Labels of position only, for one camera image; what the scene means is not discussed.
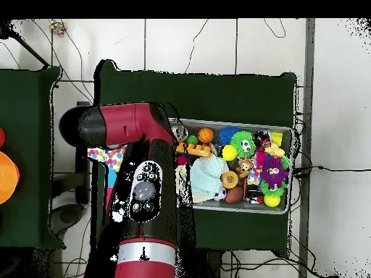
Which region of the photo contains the light teal cloth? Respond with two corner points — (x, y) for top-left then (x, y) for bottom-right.
(190, 155), (228, 198)

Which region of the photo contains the colourful patterned cloth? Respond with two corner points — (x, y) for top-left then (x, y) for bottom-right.
(86, 146), (125, 174)

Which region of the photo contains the shallow clear bin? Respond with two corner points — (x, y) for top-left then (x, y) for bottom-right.
(173, 118), (293, 215)

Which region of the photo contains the wooden box with three holes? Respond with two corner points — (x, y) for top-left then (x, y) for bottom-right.
(104, 161), (120, 189)

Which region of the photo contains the orange building block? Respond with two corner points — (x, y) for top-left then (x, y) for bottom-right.
(176, 142), (212, 159)

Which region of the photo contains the small orange basketball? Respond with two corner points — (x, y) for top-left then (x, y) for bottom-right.
(197, 127), (215, 144)

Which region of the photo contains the yellow ball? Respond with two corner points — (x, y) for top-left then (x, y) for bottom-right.
(222, 144), (238, 161)

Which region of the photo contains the green spiky ball with eyes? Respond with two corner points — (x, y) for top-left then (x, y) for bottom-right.
(230, 130), (257, 159)

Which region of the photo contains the small brown football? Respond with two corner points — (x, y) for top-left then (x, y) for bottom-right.
(225, 185), (246, 205)

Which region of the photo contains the dark green table cloth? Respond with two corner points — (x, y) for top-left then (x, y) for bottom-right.
(92, 59), (298, 256)

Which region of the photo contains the purple spiky monster toy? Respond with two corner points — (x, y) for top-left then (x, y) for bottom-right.
(257, 153), (290, 189)

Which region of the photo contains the green covered side table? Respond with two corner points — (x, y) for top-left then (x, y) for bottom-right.
(0, 66), (62, 250)

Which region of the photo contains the orange bowl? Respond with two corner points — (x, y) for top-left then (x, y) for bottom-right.
(0, 150), (21, 206)

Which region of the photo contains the small colourful toy on floor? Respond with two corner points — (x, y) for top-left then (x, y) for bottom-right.
(48, 20), (67, 37)

